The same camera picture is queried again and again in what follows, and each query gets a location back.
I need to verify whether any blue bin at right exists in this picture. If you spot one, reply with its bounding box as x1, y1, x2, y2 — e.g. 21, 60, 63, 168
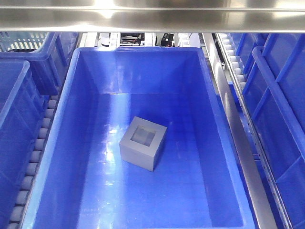
227, 33, 305, 229

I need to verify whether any large blue target bin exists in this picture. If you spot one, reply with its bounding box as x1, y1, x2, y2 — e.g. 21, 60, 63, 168
21, 46, 255, 229

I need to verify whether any blue bin at left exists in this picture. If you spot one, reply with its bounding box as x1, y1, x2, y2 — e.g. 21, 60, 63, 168
0, 60, 46, 229

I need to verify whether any white roller track right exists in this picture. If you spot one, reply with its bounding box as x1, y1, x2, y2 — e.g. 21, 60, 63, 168
218, 33, 246, 92

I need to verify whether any gray cube base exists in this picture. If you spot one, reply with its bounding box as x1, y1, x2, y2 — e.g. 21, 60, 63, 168
119, 116, 167, 171

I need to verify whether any blue bin rear left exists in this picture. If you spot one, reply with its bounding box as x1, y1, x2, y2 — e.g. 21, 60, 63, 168
0, 31, 79, 95

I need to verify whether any steel shelf beam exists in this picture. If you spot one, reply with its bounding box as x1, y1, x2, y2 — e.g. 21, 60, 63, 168
0, 0, 305, 33

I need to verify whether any white roller track left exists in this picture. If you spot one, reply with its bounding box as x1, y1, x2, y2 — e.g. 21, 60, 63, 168
6, 86, 62, 229

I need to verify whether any white roller track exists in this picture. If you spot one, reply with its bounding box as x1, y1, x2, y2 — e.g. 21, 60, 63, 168
218, 33, 246, 92
6, 86, 62, 229

